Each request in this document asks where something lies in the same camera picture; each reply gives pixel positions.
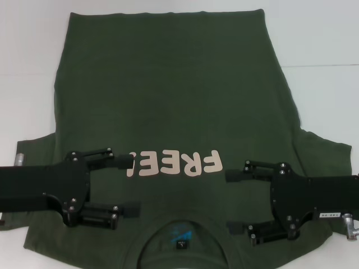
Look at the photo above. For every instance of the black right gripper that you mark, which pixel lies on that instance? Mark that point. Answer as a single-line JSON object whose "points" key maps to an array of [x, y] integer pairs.
{"points": [[294, 193]]}

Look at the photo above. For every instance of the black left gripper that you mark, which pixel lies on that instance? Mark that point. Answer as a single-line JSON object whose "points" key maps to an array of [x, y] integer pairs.
{"points": [[42, 182]]}

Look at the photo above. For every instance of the dark green printed t-shirt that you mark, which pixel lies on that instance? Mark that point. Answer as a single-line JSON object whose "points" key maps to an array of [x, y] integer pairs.
{"points": [[168, 98]]}

